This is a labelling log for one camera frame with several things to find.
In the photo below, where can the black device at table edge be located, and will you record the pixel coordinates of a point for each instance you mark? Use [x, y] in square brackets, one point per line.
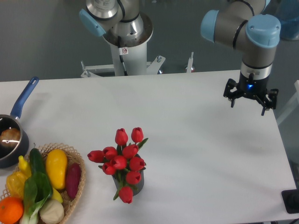
[291, 200]

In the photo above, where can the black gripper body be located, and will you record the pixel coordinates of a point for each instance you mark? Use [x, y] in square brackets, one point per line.
[251, 87]

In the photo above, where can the dark grey ribbed vase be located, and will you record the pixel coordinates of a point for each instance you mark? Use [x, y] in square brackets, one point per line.
[131, 176]

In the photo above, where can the beige garlic bulb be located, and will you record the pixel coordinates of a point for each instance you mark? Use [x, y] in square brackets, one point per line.
[52, 212]

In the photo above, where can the green cucumber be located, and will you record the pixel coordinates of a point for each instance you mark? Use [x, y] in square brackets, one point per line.
[37, 163]

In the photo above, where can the second grey blue robot arm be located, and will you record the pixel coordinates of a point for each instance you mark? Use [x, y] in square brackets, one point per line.
[102, 15]

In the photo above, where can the green bok choy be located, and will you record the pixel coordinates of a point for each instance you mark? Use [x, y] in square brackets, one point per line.
[37, 190]

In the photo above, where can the blue handled saucepan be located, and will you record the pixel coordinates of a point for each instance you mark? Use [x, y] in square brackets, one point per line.
[9, 155]

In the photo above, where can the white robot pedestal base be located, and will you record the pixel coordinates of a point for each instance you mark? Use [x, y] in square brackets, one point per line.
[128, 45]

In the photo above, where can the orange fruit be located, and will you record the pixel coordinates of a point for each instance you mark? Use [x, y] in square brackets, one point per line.
[11, 210]

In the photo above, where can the yellow bell pepper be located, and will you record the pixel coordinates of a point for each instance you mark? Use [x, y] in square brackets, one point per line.
[15, 184]

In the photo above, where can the red tulip bouquet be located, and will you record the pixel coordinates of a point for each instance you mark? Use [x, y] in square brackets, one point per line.
[112, 158]

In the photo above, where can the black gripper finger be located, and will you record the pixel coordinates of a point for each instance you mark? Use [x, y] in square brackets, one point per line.
[232, 91]
[268, 99]

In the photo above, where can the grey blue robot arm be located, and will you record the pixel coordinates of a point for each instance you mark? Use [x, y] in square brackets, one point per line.
[243, 27]

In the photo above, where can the yellow mango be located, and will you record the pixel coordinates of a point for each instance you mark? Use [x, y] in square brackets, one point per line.
[56, 166]

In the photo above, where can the purple sweet potato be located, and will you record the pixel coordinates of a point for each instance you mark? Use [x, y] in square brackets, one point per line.
[72, 180]

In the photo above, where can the brown bun in pan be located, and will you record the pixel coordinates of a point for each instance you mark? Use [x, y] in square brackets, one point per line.
[10, 137]

